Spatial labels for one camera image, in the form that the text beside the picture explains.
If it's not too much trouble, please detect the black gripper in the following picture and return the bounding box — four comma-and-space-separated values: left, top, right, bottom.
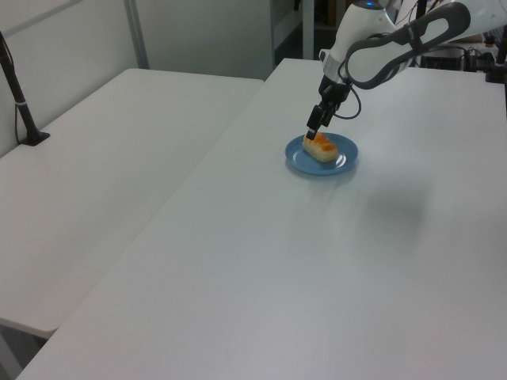
306, 73, 353, 141

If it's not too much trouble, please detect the orange glazed bread loaf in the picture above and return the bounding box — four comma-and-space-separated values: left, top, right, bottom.
302, 132, 339, 163

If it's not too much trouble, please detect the blue round plate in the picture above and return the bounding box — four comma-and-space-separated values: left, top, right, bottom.
284, 133, 360, 177

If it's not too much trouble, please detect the black electronics box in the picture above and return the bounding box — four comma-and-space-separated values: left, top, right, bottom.
418, 49, 465, 70

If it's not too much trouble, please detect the black clamp stand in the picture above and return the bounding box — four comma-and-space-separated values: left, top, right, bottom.
484, 0, 507, 85

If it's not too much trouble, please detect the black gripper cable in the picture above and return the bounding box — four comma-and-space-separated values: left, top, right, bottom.
334, 65, 363, 120

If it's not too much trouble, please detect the grey metal shelf frame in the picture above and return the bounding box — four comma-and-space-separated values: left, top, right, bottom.
270, 0, 318, 69

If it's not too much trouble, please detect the grey metal frame post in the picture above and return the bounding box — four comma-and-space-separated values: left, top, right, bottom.
123, 0, 150, 70

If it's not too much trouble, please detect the black camera stand pole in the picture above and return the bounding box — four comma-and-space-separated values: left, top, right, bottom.
0, 30, 51, 147

